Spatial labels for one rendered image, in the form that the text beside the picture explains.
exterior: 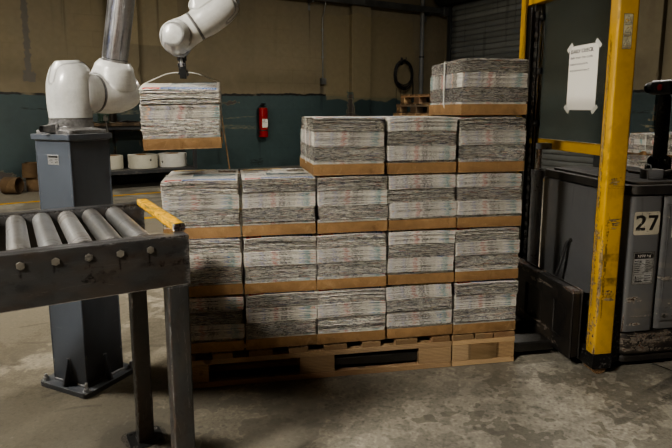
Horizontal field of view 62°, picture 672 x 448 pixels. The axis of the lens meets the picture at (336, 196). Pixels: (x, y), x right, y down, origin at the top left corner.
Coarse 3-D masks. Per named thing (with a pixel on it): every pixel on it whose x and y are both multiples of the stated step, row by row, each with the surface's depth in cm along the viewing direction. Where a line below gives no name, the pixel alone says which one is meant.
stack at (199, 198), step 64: (192, 192) 209; (256, 192) 214; (320, 192) 219; (384, 192) 223; (448, 192) 228; (192, 256) 212; (256, 256) 217; (320, 256) 222; (384, 256) 226; (448, 256) 232; (192, 320) 217; (256, 320) 221; (320, 320) 227; (384, 320) 231; (448, 320) 236
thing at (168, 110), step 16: (144, 96) 201; (160, 96) 202; (176, 96) 203; (192, 96) 204; (208, 96) 205; (144, 112) 204; (160, 112) 204; (176, 112) 205; (192, 112) 206; (208, 112) 207; (144, 128) 205; (160, 128) 206; (176, 128) 207; (192, 128) 208; (208, 128) 209
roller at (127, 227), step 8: (112, 208) 167; (112, 216) 160; (120, 216) 155; (128, 216) 156; (112, 224) 158; (120, 224) 149; (128, 224) 145; (136, 224) 144; (120, 232) 147; (128, 232) 139; (136, 232) 135; (144, 232) 135
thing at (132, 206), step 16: (64, 208) 166; (80, 208) 166; (96, 208) 168; (128, 208) 173; (0, 224) 156; (32, 224) 160; (144, 224) 176; (0, 240) 156; (32, 240) 160; (64, 240) 165
